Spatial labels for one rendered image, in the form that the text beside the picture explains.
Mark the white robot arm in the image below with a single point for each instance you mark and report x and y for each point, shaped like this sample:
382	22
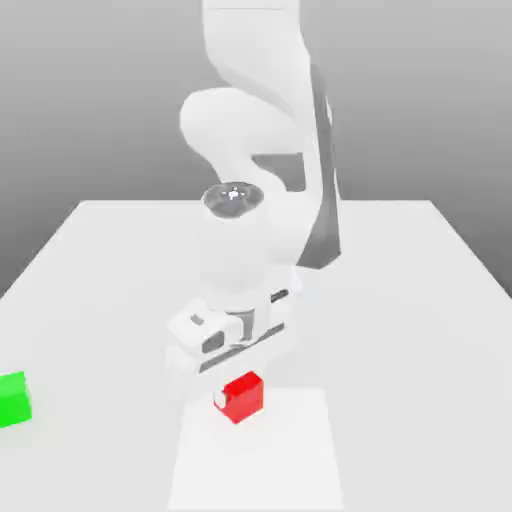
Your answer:
248	248

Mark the small green cube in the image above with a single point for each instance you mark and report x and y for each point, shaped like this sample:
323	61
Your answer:
14	399

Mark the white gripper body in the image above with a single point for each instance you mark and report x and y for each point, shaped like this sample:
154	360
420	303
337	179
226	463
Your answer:
240	348

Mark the small red cube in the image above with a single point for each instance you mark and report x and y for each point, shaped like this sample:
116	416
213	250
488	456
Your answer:
244	398

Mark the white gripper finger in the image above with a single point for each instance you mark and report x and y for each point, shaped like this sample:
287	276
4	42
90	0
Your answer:
220	398

